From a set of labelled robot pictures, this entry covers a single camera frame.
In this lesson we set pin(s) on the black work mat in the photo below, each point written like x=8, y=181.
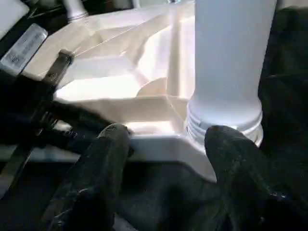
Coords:
x=284, y=96

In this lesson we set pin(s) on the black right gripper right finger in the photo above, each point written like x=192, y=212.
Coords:
x=250, y=187

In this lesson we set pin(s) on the white plastic table leg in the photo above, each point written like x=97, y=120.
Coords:
x=74, y=9
x=231, y=62

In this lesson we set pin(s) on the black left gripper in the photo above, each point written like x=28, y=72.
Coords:
x=29, y=110

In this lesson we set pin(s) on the white plastic table top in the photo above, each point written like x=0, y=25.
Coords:
x=125, y=82

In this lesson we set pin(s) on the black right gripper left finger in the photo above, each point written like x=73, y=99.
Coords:
x=91, y=187

